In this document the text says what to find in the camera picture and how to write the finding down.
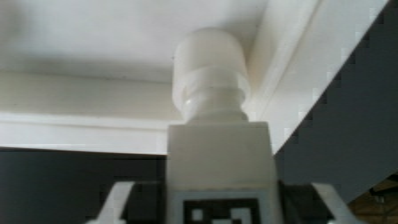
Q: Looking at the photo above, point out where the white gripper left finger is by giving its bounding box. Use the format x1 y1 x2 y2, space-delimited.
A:
86 181 136 224

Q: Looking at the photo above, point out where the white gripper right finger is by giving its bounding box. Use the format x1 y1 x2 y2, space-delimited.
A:
314 183 367 224

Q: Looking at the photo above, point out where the white table leg with tag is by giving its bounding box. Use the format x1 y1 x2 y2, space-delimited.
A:
166 28 283 224

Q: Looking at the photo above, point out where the white square tabletop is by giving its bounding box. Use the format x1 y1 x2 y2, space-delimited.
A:
0 0 392 154

